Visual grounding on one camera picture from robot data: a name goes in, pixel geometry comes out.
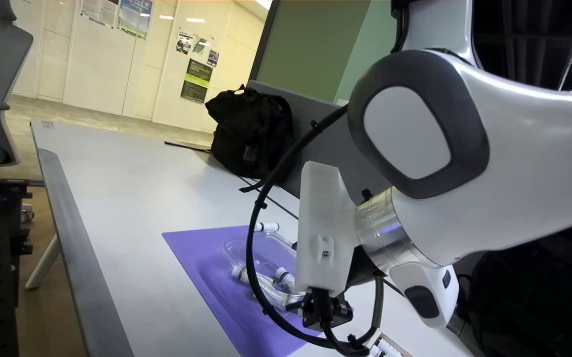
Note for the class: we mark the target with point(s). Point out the small wall photo sheet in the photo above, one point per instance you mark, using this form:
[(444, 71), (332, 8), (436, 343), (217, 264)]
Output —
[(199, 46), (183, 44), (213, 57)]

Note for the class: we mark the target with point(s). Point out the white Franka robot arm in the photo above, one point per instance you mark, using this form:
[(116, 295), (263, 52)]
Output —
[(531, 151)]

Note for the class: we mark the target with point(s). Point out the green black wall poster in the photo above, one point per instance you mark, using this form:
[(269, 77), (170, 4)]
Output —
[(197, 79)]

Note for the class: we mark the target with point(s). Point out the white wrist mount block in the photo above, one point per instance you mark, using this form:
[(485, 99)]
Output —
[(326, 224)]

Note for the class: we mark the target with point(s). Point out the white wall poster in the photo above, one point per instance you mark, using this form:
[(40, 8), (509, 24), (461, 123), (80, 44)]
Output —
[(100, 12)]

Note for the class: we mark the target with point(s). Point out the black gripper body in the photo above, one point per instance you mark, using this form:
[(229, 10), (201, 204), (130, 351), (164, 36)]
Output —
[(328, 309)]

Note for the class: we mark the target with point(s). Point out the blue wall poster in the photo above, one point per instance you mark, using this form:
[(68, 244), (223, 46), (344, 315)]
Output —
[(136, 16)]

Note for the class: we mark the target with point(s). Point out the purple mat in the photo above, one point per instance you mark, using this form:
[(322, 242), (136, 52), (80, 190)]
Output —
[(193, 264)]

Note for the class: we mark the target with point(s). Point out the green pillar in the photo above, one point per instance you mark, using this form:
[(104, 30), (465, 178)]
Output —
[(318, 40)]

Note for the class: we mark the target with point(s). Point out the white table leg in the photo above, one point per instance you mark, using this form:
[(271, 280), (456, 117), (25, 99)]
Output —
[(42, 262)]

